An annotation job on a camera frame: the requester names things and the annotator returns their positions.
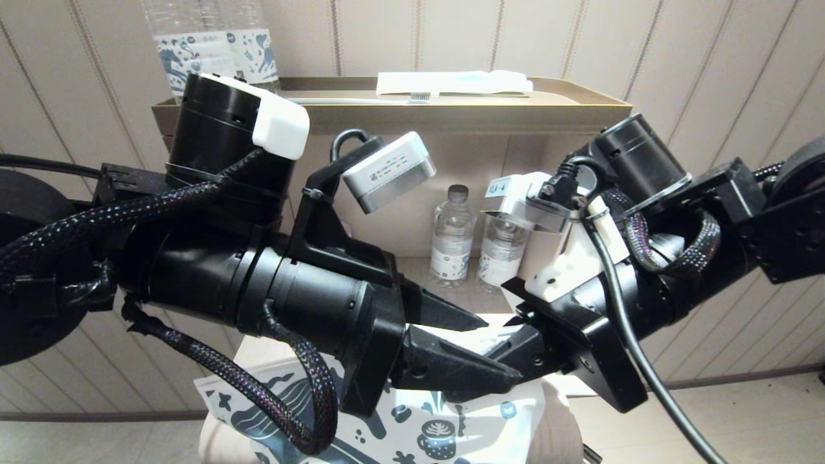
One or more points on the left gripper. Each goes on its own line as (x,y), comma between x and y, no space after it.
(309,303)

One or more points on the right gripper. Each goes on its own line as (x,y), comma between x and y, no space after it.
(599,361)

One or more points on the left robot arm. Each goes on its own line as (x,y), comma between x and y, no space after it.
(213,135)

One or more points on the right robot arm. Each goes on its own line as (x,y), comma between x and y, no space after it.
(644,161)

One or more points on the white printed bag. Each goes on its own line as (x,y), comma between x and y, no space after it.
(412,425)

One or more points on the white toiletry packet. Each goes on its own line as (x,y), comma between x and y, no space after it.
(451,82)

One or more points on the small clear water bottle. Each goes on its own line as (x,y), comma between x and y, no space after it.
(452,241)
(499,258)

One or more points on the gold tray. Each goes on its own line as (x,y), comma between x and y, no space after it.
(464,116)

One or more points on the white toothbrush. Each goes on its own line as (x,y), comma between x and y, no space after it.
(361,100)

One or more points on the large clear water bottle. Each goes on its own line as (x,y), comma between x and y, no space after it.
(184,51)
(254,48)

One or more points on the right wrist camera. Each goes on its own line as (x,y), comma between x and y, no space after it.
(567,264)

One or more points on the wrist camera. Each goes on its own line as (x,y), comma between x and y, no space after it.
(390,171)
(567,264)

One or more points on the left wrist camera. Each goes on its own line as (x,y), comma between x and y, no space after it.
(390,171)

